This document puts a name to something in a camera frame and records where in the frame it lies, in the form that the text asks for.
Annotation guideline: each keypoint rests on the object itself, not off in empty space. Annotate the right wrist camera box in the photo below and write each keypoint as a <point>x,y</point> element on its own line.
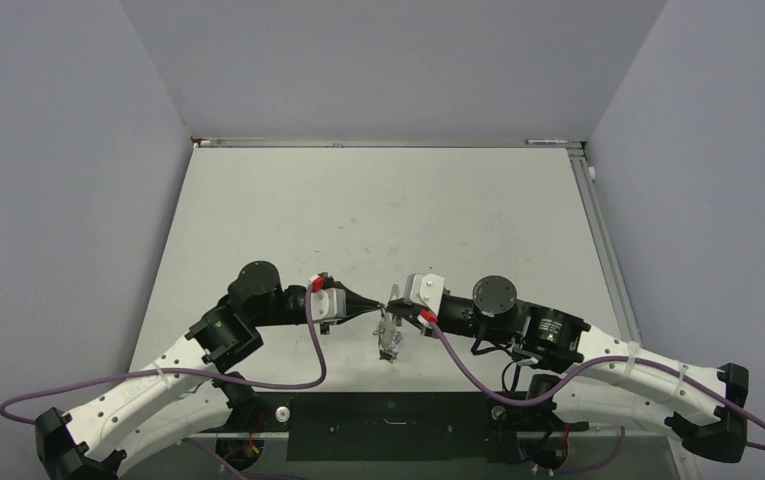
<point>424,292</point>

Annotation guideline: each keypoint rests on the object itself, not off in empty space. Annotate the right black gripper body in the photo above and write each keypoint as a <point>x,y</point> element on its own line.
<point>456,317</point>

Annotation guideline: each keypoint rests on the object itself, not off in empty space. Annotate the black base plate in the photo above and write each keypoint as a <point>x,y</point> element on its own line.
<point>400,426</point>

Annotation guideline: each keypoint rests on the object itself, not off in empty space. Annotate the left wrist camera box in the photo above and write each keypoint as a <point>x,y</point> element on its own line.
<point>323,286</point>

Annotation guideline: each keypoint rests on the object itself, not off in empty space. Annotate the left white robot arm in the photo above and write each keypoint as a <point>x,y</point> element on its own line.
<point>192,386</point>

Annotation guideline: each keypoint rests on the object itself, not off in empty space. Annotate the aluminium table frame rail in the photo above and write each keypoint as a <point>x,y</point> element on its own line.
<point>597,212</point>

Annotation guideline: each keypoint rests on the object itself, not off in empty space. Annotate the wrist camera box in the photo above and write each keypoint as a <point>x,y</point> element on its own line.
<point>424,292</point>
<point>323,286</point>

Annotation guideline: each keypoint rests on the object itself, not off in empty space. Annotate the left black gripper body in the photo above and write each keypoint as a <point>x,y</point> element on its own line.
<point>324,324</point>

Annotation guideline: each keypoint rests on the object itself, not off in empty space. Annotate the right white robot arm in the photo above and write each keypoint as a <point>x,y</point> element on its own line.
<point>539,337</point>

